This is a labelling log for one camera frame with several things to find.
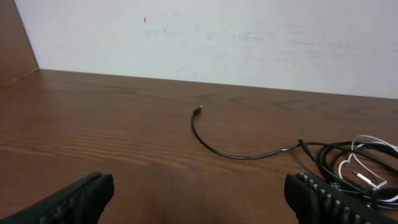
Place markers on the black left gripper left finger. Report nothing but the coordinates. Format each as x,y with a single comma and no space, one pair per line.
81,202

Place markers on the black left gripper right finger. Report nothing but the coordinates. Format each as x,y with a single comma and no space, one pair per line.
316,202

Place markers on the wooden side panel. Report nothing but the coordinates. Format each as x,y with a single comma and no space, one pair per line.
17,56

